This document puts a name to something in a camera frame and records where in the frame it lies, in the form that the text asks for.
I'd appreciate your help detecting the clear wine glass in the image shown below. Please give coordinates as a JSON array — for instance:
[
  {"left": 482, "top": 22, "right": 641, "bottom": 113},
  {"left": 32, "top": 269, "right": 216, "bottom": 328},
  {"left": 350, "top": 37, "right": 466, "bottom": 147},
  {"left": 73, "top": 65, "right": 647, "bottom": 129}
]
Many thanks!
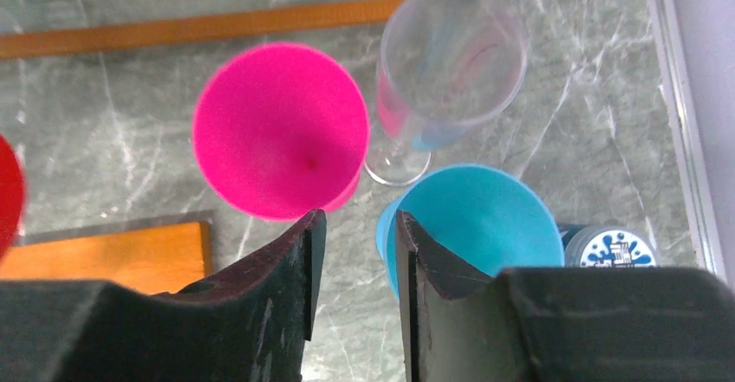
[{"left": 364, "top": 0, "right": 530, "bottom": 187}]

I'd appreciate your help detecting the gold wire glass rack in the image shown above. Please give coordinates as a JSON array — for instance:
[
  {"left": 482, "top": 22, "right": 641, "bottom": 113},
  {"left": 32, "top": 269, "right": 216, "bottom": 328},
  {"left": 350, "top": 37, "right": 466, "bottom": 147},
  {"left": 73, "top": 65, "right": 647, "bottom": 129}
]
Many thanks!
[{"left": 1, "top": 213, "right": 213, "bottom": 295}]

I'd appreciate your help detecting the red wine glass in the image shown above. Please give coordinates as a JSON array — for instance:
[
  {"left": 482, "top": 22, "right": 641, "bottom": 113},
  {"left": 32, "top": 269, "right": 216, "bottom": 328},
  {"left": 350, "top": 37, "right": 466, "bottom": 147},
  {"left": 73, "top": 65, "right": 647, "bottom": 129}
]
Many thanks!
[{"left": 1, "top": 136, "right": 27, "bottom": 257}]

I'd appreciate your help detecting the blue wine glass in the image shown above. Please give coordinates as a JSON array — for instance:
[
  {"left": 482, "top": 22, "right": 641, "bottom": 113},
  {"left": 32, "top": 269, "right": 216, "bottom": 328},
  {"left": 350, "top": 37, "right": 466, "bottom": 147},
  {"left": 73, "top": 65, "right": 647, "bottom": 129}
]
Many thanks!
[{"left": 375, "top": 164, "right": 564, "bottom": 292}]

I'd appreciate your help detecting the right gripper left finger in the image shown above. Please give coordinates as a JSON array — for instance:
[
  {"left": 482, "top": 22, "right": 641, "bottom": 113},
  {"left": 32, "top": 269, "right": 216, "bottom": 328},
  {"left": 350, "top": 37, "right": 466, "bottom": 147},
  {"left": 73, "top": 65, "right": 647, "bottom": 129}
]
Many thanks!
[{"left": 1, "top": 210, "right": 327, "bottom": 381}]

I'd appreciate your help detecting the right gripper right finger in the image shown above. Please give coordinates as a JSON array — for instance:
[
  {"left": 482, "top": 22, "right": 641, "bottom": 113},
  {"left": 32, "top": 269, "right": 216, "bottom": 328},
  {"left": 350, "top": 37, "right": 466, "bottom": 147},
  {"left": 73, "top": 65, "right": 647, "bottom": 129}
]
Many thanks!
[{"left": 395, "top": 211, "right": 734, "bottom": 381}]

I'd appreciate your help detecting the magenta wine glass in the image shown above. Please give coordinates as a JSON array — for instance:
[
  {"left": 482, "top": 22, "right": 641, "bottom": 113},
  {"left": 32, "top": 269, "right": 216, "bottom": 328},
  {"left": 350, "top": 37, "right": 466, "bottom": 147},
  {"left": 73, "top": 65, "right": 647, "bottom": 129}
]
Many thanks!
[{"left": 192, "top": 42, "right": 370, "bottom": 221}]

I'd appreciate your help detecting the wooden shelf rack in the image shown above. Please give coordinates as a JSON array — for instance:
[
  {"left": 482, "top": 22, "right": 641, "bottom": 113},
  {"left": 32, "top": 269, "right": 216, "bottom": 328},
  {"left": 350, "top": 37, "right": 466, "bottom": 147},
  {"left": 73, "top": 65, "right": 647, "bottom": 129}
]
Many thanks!
[{"left": 1, "top": 0, "right": 402, "bottom": 60}]

